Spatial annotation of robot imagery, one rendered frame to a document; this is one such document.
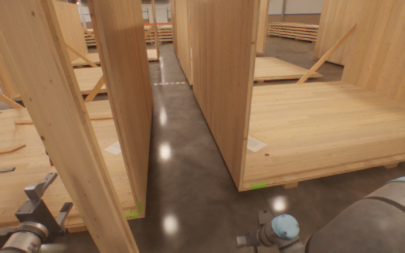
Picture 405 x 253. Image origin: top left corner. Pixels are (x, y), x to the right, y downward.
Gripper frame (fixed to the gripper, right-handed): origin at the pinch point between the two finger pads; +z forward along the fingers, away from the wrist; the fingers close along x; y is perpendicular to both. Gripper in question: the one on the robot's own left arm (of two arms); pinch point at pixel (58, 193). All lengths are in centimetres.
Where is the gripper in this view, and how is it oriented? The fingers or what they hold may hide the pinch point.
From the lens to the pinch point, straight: 81.4
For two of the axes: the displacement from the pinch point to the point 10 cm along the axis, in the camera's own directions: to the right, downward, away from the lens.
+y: 10.0, -0.9, 0.4
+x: -0.6, -8.8, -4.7
